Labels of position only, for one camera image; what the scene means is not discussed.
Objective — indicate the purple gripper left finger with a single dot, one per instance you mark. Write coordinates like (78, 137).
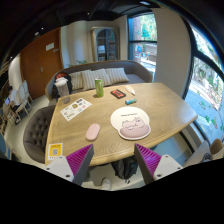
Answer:
(74, 166)

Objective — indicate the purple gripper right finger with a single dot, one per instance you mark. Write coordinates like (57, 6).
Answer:
(154, 166)

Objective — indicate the pink computer mouse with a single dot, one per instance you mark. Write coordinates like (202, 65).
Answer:
(92, 132)

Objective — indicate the pink cat mouse pad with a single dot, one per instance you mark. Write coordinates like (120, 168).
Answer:
(132, 123)

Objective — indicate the black bag under table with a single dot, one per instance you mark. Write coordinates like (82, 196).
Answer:
(125, 168)

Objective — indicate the yellow QR code card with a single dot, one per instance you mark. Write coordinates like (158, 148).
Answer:
(55, 150)

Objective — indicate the white shoe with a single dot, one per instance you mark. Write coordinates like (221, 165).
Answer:
(105, 184)

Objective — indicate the wooden table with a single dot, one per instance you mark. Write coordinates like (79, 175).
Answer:
(100, 123)

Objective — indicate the grey tufted armchair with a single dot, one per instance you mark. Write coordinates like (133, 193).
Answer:
(36, 132)

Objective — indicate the white sticker sheet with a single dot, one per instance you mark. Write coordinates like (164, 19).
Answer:
(75, 109)

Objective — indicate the teal small tube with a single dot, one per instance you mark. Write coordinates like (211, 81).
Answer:
(128, 102)

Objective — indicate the black backpack on sofa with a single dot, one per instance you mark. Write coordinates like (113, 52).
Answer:
(55, 92)

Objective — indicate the white cream tube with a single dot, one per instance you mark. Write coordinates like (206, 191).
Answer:
(130, 89)

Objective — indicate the green tumbler cup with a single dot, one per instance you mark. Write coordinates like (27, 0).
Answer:
(99, 87)

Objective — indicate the clear plastic blender bottle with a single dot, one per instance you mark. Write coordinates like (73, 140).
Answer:
(62, 87)

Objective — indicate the striped cushion left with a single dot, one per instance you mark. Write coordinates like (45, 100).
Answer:
(79, 80)

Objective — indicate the striped cushion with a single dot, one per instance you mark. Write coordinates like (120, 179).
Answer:
(79, 80)
(100, 73)
(117, 75)

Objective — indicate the striped cushion middle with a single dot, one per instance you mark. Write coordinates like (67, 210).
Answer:
(100, 73)

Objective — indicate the grey sofa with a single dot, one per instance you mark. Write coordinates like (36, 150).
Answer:
(135, 72)

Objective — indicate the striped cushion right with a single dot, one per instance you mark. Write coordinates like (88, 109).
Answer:
(117, 75)

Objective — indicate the wooden door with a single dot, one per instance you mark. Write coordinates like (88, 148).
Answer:
(40, 60)

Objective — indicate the glass display cabinet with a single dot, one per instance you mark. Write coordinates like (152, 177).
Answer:
(105, 43)

